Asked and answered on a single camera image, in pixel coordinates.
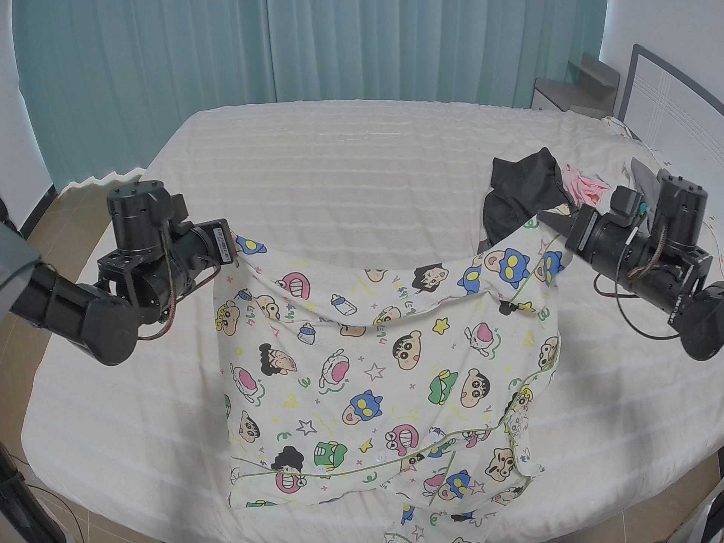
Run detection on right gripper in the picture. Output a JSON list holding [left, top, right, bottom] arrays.
[[537, 209, 667, 298]]

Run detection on black cable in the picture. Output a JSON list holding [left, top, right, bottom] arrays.
[[593, 275, 681, 341]]

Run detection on grey garment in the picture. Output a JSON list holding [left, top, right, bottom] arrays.
[[625, 156, 664, 209]]

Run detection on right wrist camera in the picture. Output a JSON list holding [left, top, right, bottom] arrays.
[[608, 186, 644, 220]]

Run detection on white printed pyjama top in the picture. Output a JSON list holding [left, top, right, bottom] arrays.
[[212, 216, 566, 543]]

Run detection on bed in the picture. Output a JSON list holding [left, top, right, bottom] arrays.
[[20, 43, 724, 543]]

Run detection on pink garment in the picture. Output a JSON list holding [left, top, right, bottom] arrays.
[[563, 162, 613, 209]]

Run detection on black garment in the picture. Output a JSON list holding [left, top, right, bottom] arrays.
[[482, 147, 566, 247]]

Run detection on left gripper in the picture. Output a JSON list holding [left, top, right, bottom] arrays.
[[170, 218, 236, 291]]

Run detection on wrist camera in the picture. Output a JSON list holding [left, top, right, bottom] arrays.
[[164, 193, 196, 236], [608, 186, 644, 220]]

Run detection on grey bedside table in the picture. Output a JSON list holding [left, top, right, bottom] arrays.
[[532, 53, 620, 118]]

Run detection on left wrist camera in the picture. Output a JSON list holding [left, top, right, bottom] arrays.
[[164, 193, 196, 236]]

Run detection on blue-green curtain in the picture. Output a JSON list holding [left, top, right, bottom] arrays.
[[11, 0, 614, 193]]

